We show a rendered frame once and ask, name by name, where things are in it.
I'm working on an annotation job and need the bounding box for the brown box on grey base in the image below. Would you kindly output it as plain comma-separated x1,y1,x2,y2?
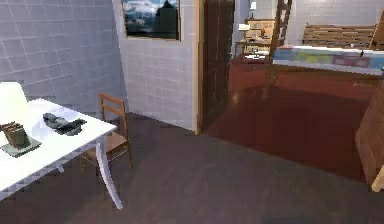
0,121,43,158

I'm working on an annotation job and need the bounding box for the brown wooden chair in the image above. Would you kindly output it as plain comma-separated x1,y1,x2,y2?
79,92,134,170

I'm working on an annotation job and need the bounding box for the dark grey crumpled cloth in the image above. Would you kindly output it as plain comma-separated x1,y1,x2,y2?
42,112,88,137

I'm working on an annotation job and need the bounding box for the dark brown room door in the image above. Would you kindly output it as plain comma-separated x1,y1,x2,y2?
201,0,236,132

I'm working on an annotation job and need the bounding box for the brown wooden cupboard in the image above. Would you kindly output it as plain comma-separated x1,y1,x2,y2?
354,83,384,188

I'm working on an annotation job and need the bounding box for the wooden desk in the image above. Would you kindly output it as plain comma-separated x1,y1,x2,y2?
234,39,273,58

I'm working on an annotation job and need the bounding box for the white table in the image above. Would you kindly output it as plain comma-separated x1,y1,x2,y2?
0,98,124,211

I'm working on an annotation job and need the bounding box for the wooden slatted headboard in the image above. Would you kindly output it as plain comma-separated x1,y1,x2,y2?
302,23,377,49

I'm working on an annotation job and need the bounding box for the bed with colourful cover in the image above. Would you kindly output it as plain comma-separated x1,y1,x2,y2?
272,45,384,76

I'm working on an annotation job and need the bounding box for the wooden shelf unit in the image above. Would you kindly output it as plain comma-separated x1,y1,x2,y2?
244,18,276,54

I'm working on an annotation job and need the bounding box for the wooden ladder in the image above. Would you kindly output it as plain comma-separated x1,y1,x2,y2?
261,0,293,100

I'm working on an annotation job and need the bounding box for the framed mountain picture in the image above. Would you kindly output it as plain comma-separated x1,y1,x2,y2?
120,0,182,42

